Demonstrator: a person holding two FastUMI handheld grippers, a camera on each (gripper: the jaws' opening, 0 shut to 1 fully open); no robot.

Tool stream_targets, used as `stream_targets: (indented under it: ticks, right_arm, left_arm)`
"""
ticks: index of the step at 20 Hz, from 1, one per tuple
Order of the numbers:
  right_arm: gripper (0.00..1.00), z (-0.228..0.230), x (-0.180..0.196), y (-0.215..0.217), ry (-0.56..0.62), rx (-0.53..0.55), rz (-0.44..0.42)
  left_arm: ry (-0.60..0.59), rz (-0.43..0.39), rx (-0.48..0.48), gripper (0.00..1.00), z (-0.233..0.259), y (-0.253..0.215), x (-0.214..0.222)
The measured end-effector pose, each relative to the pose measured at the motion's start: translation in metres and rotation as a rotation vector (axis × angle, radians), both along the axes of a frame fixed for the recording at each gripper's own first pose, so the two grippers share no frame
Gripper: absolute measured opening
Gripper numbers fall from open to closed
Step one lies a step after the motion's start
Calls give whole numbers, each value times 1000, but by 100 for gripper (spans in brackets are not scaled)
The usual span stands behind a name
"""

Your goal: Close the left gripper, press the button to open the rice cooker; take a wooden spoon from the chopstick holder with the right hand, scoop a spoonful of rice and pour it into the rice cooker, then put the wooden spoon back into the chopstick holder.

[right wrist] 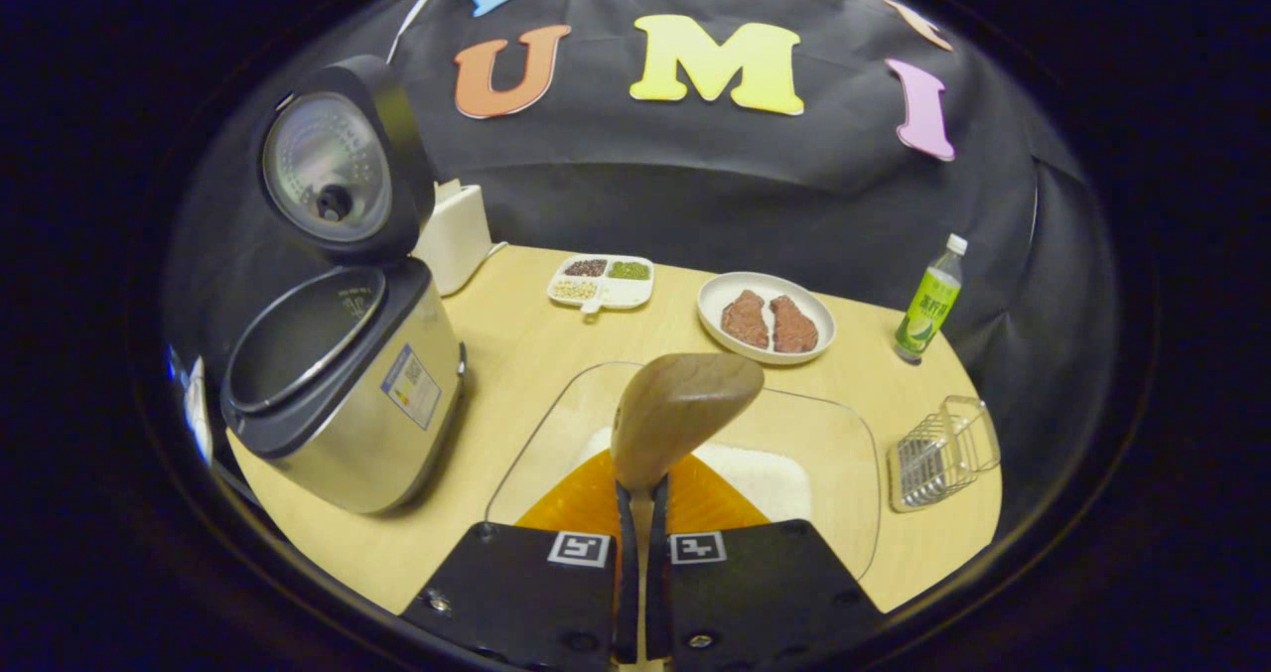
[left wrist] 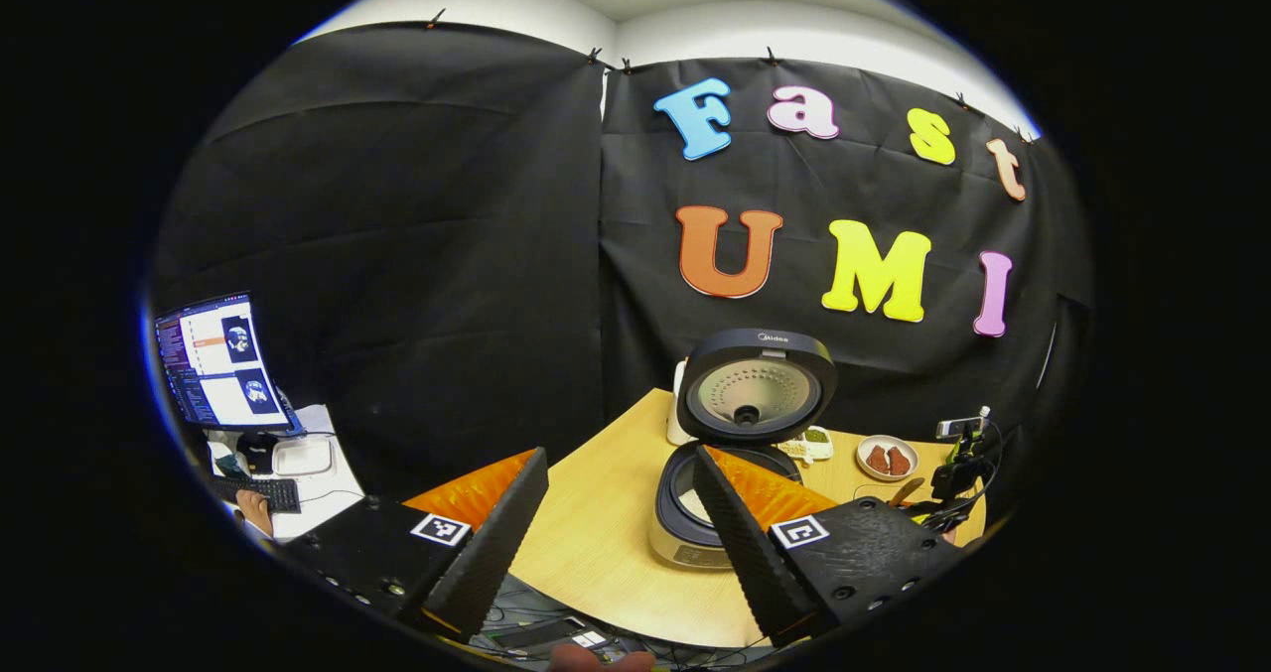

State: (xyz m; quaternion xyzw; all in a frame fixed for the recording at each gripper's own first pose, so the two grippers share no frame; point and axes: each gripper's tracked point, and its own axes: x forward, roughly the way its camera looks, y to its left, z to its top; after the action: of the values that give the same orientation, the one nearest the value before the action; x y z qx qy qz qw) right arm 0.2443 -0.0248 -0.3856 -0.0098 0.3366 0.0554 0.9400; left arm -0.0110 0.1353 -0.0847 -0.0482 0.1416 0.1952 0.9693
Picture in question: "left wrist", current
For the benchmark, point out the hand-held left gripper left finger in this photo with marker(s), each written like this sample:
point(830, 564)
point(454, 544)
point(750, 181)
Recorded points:
point(496, 553)

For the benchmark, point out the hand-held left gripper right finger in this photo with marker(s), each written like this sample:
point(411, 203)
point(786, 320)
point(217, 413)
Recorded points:
point(755, 563)

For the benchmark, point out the wooden spoon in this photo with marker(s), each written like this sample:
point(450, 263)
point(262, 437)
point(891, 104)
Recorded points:
point(909, 491)

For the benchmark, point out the dark grey rice cooker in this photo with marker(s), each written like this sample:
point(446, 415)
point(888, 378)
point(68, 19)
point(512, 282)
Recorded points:
point(760, 354)

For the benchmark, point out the brown meat piece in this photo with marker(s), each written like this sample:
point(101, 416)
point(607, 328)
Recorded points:
point(899, 461)
point(877, 459)

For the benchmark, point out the white round plate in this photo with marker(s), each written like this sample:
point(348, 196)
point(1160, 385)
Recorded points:
point(887, 477)

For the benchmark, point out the white divided dish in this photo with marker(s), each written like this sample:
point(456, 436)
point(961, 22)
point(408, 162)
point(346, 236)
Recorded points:
point(816, 438)

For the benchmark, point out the white side desk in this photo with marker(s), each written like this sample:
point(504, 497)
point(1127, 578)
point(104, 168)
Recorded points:
point(333, 498)

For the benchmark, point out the white toaster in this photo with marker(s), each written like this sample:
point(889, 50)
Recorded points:
point(678, 404)

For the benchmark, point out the white box device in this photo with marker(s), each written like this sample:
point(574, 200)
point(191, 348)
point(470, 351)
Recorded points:
point(303, 457)

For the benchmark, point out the black keyboard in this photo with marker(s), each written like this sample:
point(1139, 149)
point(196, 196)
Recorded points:
point(263, 493)

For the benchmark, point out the black desk gadget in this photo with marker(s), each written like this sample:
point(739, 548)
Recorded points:
point(258, 452)

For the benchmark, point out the black backdrop cloth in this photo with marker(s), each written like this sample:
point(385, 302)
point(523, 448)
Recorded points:
point(397, 255)

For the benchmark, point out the computer monitor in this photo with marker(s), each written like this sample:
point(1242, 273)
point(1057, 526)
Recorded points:
point(223, 364)

